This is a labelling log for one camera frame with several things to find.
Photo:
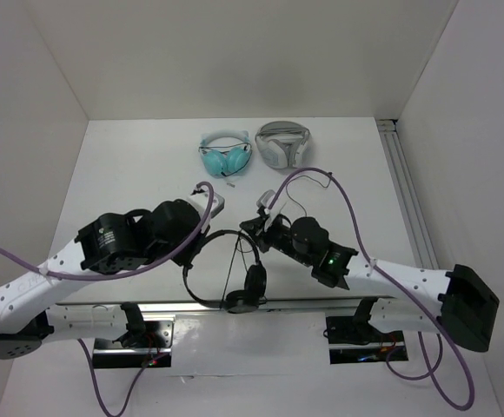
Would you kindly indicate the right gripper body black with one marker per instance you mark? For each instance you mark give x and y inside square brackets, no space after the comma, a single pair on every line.
[278,235]

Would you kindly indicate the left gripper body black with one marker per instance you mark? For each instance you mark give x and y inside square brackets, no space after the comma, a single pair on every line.
[185,257]

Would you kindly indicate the black headphones with cable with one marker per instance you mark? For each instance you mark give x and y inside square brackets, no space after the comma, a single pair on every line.
[222,265]

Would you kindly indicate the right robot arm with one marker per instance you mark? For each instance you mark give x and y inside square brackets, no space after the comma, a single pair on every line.
[399,298]

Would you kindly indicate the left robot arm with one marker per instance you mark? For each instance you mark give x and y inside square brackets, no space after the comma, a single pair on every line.
[113,247]

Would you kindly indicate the teal headphones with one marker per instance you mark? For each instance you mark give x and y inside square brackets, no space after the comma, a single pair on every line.
[225,160]

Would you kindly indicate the grey white headphones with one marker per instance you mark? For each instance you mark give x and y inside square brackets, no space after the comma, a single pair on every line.
[283,144]

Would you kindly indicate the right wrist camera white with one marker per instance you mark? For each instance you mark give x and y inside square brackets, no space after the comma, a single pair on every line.
[268,208]

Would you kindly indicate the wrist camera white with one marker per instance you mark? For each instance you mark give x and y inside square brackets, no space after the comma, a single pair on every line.
[268,208]
[204,201]

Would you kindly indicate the aluminium rail front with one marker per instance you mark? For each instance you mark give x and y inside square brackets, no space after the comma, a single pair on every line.
[235,303]

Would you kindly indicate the aluminium rail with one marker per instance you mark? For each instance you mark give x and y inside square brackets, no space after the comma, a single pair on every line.
[417,229]
[235,303]

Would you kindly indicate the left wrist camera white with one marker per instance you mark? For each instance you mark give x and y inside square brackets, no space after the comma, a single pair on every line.
[204,201]

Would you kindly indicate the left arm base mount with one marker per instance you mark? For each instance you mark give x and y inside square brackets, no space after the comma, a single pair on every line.
[154,349]

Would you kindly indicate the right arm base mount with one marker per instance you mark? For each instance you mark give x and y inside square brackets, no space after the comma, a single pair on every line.
[350,343]

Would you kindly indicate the aluminium rail right side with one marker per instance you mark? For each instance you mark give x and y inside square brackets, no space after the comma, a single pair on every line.
[417,229]

